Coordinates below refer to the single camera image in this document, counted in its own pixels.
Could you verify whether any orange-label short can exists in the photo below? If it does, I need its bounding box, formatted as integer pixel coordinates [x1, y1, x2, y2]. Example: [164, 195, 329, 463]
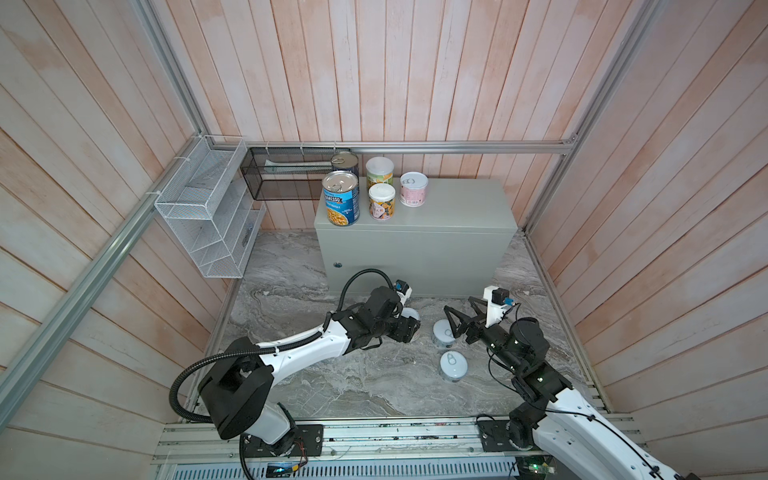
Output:
[401, 307, 421, 321]

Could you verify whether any yellow can white lid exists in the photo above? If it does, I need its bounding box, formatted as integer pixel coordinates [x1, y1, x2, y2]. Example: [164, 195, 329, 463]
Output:
[368, 183, 396, 221]
[365, 156, 394, 189]

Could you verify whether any blue soup can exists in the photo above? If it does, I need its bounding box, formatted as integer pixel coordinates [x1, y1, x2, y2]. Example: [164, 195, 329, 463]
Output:
[322, 171, 360, 226]

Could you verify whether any pink-label short can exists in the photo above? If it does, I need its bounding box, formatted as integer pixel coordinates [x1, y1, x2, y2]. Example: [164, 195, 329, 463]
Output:
[400, 172, 429, 208]

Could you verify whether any dark blue tomato can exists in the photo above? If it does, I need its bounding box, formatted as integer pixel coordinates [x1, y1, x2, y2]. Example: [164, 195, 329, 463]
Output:
[330, 151, 359, 177]

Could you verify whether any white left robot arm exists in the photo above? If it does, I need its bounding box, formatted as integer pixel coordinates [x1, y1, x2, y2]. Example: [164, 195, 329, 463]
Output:
[169, 268, 420, 455]

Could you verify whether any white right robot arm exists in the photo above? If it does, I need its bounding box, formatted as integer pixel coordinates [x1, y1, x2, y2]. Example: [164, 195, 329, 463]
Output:
[444, 297, 684, 479]

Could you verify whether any grey-label short can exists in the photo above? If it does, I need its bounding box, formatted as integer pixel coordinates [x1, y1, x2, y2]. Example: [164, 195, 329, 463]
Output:
[432, 319, 456, 350]

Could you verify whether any short white-top can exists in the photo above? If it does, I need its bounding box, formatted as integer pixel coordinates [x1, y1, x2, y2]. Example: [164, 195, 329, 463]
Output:
[439, 350, 468, 383]

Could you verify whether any grey metal cabinet box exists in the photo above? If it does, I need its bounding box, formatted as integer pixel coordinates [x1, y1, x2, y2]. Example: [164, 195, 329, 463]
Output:
[314, 178, 517, 298]

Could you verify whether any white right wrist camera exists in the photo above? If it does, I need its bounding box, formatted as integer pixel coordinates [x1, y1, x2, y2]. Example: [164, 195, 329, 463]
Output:
[482, 286, 517, 328]

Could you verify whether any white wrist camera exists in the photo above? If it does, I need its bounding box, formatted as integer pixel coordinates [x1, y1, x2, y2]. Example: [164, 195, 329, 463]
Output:
[394, 279, 412, 306]
[482, 286, 517, 328]

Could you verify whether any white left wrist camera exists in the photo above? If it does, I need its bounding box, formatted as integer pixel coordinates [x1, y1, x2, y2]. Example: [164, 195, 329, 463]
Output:
[394, 279, 412, 306]

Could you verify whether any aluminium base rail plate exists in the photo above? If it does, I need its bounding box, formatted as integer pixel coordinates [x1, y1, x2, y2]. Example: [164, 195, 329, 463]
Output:
[152, 410, 652, 480]

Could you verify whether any aluminium wall rail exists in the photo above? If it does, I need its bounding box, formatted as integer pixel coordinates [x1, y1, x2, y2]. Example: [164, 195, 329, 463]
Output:
[212, 136, 575, 155]

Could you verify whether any black wire mesh basket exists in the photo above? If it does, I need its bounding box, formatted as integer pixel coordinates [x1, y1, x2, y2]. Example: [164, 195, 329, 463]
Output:
[240, 148, 338, 201]

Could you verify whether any white wire mesh shelf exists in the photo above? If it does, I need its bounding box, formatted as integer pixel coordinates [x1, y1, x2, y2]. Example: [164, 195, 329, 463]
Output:
[155, 135, 264, 279]

